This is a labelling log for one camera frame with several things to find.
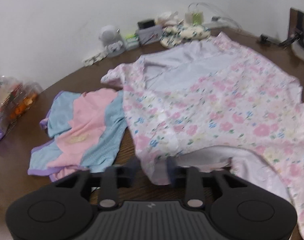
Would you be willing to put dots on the pastel blue pink garment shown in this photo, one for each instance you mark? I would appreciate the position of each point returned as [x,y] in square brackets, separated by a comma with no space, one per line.
[84,125]

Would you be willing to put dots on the wooden chair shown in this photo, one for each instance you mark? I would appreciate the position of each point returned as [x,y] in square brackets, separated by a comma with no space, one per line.
[298,22]

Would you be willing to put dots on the pink floral garment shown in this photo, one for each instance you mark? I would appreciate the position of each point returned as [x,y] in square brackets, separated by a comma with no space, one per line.
[204,105]

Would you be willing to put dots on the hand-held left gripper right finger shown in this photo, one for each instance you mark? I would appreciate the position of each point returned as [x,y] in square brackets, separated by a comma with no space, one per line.
[171,171]

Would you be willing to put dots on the grey tin box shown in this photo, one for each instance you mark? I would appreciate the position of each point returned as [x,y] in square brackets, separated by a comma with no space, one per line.
[149,35]

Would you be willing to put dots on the green spray bottle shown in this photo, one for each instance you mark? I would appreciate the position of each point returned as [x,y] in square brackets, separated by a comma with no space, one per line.
[197,18]

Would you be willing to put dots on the green white small box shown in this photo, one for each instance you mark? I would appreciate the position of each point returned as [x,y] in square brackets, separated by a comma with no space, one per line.
[131,41]

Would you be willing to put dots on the small black box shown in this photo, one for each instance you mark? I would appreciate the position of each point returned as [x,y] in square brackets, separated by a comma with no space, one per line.
[146,23]

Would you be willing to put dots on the clear plastic snack bag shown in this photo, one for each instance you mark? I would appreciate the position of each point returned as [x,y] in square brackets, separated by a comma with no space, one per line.
[4,90]

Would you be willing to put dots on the white bag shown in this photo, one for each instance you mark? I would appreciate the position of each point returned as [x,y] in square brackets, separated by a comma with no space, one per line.
[303,55]

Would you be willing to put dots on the white power strip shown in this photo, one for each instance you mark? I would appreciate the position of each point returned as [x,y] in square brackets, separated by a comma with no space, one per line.
[218,25]

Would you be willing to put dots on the white robot speaker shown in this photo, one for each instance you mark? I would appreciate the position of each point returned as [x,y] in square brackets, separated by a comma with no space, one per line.
[110,38]

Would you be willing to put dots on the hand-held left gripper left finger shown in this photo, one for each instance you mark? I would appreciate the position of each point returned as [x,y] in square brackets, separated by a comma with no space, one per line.
[131,168]

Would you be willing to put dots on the clear container of oranges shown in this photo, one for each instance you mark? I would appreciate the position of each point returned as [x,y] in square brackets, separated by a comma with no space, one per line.
[23,105]

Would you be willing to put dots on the crumpled white tissue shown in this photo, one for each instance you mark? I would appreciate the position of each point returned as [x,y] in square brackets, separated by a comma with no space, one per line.
[168,18]

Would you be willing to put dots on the cream green floral cloth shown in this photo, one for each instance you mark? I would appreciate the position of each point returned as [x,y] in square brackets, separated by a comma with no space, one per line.
[184,33]

